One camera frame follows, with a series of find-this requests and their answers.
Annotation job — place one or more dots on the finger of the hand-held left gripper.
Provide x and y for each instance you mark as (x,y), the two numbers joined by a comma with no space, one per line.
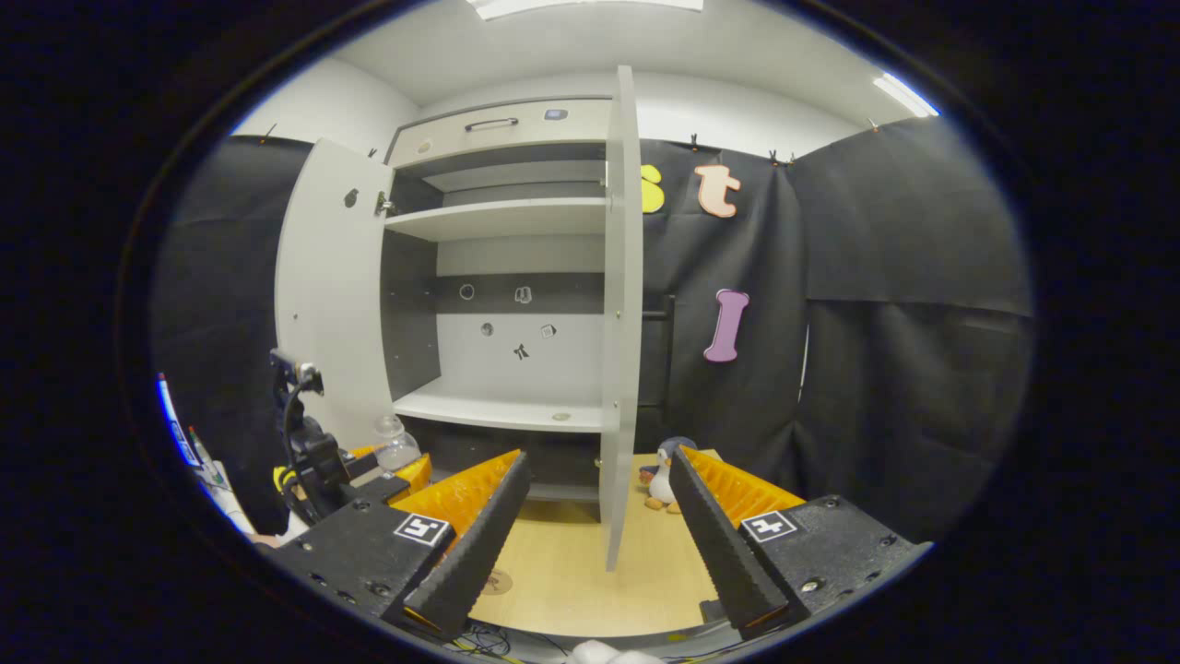
(410,475)

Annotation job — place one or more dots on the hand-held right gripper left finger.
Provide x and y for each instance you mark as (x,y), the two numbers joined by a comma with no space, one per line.
(479,539)

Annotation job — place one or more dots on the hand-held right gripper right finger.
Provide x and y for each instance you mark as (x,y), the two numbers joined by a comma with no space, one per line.
(714,539)

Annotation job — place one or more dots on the clear bottle red label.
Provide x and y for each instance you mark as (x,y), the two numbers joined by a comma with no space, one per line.
(396,447)

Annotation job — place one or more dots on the round cork coaster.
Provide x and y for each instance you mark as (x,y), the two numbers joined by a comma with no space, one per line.
(498,583)

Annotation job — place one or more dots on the grey cabinet door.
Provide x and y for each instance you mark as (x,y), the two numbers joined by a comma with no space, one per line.
(327,295)
(622,323)

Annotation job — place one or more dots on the grey cabinet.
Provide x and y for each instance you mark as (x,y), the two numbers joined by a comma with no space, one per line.
(516,221)

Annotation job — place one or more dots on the grey cabinet drawer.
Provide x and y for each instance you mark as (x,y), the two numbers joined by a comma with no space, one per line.
(502,129)

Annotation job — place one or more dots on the penguin plush toy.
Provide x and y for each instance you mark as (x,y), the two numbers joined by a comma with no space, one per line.
(659,475)

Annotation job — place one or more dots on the computer monitor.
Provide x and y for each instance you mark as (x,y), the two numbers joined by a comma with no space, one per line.
(198,461)

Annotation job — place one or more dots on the black backdrop cloth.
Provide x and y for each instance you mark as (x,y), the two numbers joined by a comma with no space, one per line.
(922,369)

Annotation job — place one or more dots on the small ceiling light panel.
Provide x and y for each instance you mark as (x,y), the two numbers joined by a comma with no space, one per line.
(905,94)

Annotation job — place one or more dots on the large ceiling light panel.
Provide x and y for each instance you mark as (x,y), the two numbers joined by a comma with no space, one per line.
(590,5)

